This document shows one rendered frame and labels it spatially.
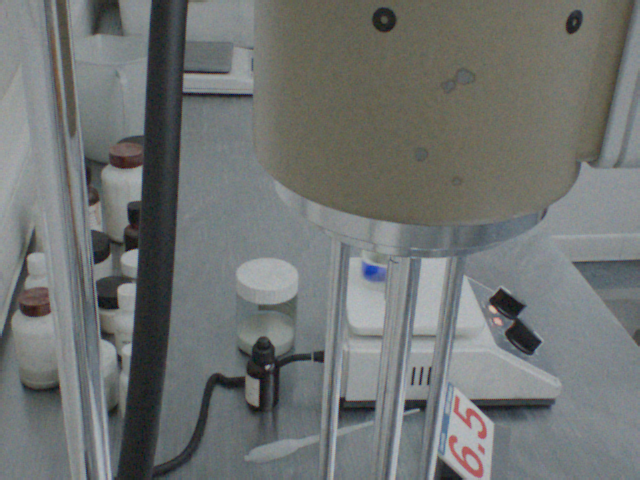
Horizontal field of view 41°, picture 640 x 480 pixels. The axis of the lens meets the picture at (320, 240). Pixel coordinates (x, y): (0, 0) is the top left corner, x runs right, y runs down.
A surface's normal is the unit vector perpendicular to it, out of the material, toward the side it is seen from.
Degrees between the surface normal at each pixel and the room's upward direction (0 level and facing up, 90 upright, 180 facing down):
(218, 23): 94
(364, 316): 0
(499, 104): 90
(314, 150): 90
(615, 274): 0
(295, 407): 0
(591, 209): 90
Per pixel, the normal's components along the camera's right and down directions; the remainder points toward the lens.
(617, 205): 0.14, 0.48
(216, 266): 0.05, -0.87
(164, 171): 0.34, 0.04
